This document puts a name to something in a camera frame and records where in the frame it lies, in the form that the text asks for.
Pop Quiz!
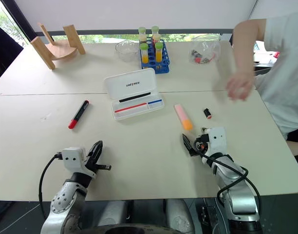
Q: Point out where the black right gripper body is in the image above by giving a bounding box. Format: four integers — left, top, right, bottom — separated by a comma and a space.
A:
193, 131, 211, 157

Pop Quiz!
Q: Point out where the clear plastic bag with parts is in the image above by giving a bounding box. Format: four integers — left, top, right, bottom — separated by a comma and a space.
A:
188, 39, 222, 65

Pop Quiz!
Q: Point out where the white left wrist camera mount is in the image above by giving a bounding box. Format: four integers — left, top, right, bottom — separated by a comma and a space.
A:
61, 146, 96, 176

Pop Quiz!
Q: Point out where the pink and orange highlighter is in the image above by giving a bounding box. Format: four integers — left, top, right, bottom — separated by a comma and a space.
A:
173, 103, 194, 131

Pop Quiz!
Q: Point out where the green-capped tube orange liquid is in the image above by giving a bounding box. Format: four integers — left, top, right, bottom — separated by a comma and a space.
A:
154, 41, 164, 63
140, 42, 150, 65

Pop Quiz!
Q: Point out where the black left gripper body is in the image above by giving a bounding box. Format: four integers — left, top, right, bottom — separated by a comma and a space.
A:
84, 149, 101, 173

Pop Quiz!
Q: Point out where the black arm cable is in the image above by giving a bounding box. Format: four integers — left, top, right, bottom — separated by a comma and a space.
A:
194, 147, 263, 216
38, 153, 64, 220

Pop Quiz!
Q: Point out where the person's bare hand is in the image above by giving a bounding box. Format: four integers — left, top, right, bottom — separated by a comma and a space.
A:
225, 71, 256, 102

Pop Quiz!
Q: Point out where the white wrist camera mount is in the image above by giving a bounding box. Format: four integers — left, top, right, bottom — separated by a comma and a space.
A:
205, 126, 226, 155
61, 146, 96, 176

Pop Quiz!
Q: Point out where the black button control box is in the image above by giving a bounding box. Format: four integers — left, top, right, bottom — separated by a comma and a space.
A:
199, 204, 217, 227

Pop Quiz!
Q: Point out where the red and black marker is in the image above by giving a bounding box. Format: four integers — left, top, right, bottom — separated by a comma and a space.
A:
68, 99, 90, 130

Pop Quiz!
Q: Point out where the dark panel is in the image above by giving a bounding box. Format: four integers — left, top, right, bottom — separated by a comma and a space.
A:
0, 21, 24, 86

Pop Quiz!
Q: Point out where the white open pencil case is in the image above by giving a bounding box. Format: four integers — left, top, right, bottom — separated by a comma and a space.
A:
103, 67, 165, 121

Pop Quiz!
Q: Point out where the clear glass bowl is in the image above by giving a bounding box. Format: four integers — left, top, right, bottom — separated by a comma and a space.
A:
114, 39, 140, 63

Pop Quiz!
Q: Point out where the green-capped tube red liquid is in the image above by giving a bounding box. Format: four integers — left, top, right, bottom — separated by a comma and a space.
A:
151, 25, 162, 43

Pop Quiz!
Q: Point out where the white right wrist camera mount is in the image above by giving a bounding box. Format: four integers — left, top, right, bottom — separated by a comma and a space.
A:
205, 126, 226, 155

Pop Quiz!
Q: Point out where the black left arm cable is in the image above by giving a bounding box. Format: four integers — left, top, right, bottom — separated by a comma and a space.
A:
38, 153, 64, 220

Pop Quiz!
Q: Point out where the wooden stand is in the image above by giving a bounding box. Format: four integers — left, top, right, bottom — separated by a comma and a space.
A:
30, 22, 87, 71

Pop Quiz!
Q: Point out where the person's white shirt torso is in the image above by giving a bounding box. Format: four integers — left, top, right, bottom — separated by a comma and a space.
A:
254, 11, 298, 141

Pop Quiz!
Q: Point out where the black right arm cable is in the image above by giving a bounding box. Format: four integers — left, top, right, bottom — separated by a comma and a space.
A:
194, 147, 263, 216

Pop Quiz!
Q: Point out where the blue test tube rack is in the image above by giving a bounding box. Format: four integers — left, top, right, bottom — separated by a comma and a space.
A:
139, 38, 170, 75

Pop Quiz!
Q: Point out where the green-capped tube brown liquid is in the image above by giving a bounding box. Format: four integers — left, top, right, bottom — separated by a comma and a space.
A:
138, 26, 148, 45

